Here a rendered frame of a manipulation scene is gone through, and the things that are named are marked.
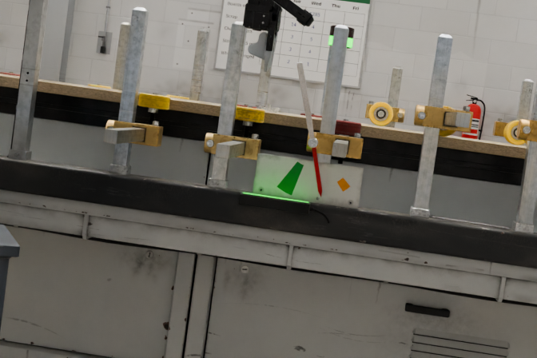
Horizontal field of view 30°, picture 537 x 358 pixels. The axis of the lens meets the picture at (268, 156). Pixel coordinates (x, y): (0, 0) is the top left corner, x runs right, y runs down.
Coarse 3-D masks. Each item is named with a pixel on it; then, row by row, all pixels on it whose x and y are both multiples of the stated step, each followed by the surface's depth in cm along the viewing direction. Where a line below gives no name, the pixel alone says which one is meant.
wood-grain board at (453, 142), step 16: (0, 80) 268; (16, 80) 268; (48, 80) 346; (80, 96) 267; (96, 96) 266; (112, 96) 266; (192, 112) 264; (208, 112) 264; (272, 112) 295; (304, 128) 261; (368, 128) 260; (384, 128) 273; (448, 144) 258; (464, 144) 258; (480, 144) 257; (496, 144) 257; (512, 144) 332
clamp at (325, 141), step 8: (320, 136) 243; (328, 136) 243; (336, 136) 243; (344, 136) 244; (320, 144) 243; (328, 144) 243; (352, 144) 243; (360, 144) 243; (320, 152) 244; (328, 152) 243; (352, 152) 243; (360, 152) 243
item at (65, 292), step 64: (0, 128) 274; (64, 128) 272; (192, 128) 269; (256, 128) 267; (384, 192) 265; (448, 192) 263; (512, 192) 262; (64, 256) 277; (128, 256) 276; (192, 256) 270; (64, 320) 278; (128, 320) 276; (192, 320) 271; (256, 320) 273; (320, 320) 271; (384, 320) 270; (448, 320) 268; (512, 320) 267
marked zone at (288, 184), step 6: (294, 168) 244; (300, 168) 244; (288, 174) 244; (294, 174) 244; (282, 180) 245; (288, 180) 245; (294, 180) 244; (276, 186) 245; (282, 186) 245; (288, 186) 245; (294, 186) 244; (288, 192) 245
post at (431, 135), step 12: (444, 36) 241; (444, 48) 241; (444, 60) 241; (432, 72) 243; (444, 72) 241; (432, 84) 241; (444, 84) 241; (432, 96) 241; (432, 132) 242; (432, 144) 242; (420, 156) 243; (432, 156) 242; (420, 168) 242; (432, 168) 242; (420, 180) 242; (420, 192) 242; (420, 204) 243
